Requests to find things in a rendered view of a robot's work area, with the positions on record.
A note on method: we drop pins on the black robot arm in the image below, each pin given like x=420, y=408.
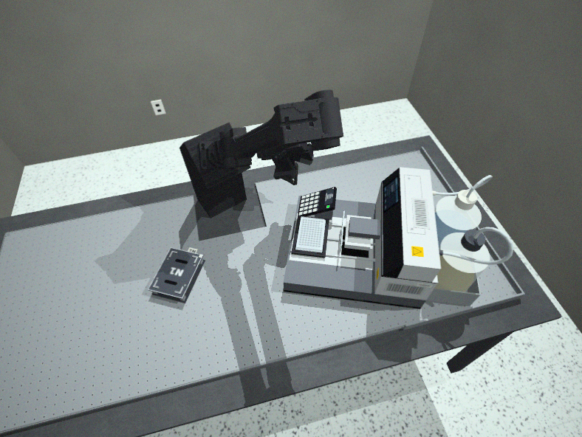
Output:
x=289, y=130

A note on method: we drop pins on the white bottle with cap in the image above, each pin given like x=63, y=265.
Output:
x=457, y=217

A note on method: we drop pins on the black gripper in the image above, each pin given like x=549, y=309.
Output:
x=286, y=175

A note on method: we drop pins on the white well plate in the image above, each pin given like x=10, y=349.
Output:
x=310, y=234

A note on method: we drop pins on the white flexible hose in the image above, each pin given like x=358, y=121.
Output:
x=478, y=184

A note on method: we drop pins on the clear plastic bottle with black cap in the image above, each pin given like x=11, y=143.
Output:
x=457, y=274

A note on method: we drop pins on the grey flexible hose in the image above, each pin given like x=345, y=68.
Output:
x=505, y=236

